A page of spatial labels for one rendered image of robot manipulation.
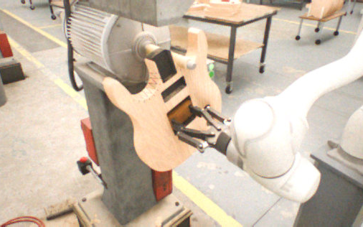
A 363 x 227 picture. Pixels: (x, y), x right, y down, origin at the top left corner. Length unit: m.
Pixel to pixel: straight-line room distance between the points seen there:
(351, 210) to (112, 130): 1.11
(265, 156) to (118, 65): 0.56
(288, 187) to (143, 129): 0.40
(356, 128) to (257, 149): 0.89
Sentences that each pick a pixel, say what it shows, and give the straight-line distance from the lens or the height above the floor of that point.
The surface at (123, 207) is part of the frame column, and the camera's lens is 1.46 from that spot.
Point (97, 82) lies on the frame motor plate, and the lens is 1.01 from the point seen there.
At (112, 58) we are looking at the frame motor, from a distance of 0.86.
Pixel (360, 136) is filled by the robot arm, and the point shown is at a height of 0.86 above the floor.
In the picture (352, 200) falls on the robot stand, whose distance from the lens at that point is 1.44.
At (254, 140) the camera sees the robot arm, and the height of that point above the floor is 1.25.
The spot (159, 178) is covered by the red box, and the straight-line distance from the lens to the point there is 1.47.
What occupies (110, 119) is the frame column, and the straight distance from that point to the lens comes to 1.12.
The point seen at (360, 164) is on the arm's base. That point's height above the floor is 0.73.
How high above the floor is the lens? 1.51
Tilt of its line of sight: 31 degrees down
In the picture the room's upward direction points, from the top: straight up
